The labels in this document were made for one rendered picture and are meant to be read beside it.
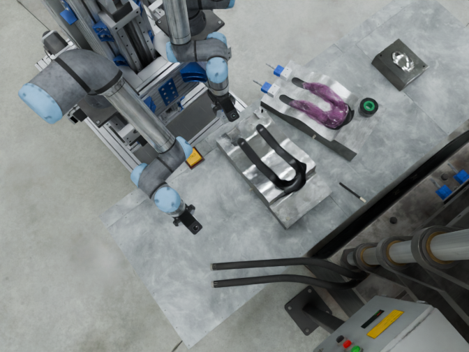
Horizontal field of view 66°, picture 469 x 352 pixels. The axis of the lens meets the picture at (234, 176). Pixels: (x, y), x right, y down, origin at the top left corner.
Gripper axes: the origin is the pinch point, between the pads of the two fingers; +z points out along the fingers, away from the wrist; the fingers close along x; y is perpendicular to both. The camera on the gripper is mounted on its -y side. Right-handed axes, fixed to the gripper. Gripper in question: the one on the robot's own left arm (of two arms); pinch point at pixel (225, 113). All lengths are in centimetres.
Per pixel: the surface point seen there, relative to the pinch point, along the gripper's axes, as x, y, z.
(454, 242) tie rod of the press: -11, -79, -70
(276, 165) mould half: -6.7, -31.0, 3.7
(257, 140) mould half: -6.8, -16.0, 6.4
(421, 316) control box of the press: -2, -92, -52
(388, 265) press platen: -9, -82, -34
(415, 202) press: -52, -76, 16
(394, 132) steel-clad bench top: -65, -45, 15
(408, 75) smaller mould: -84, -26, 8
